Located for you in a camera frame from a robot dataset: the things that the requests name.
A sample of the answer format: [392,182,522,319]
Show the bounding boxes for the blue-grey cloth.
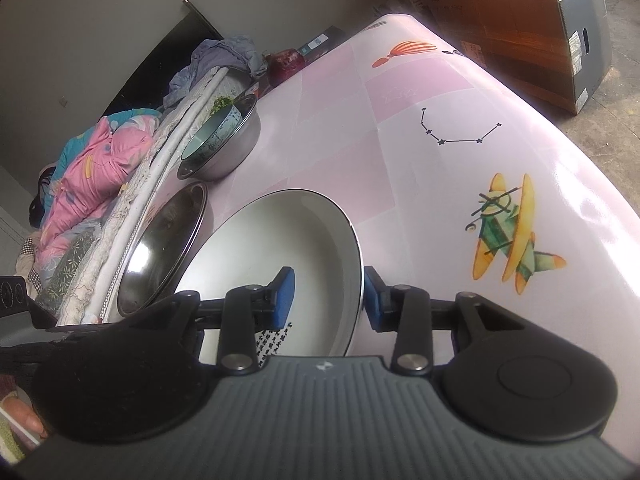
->
[162,35,271,111]

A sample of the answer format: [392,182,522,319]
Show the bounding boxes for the large steel bowl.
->
[176,94,261,181]

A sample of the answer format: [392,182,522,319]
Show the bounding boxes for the black headboard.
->
[102,0,226,116]

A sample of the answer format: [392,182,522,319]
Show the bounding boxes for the pink printed tablecloth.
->
[197,12,640,361]

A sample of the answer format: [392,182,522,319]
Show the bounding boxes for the steel plate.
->
[116,181,208,317]

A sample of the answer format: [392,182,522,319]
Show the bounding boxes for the red onion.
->
[267,49,306,86]

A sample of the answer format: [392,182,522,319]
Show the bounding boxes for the green ceramic bowl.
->
[180,102,244,162]

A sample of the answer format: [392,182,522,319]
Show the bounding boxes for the green patterned quilt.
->
[35,225,101,316]

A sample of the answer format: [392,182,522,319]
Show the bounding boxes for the person's left hand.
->
[0,391,49,442]

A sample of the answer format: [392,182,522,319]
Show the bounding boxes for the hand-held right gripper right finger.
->
[364,265,538,376]

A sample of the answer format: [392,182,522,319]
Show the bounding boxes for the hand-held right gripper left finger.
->
[112,266,297,376]

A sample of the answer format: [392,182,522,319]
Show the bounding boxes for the large brown cardboard box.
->
[410,0,613,116]

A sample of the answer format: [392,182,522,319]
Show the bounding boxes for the pink printed blanket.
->
[30,109,163,271]

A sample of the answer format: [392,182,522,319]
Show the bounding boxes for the grey printed cardboard box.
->
[245,24,348,98]

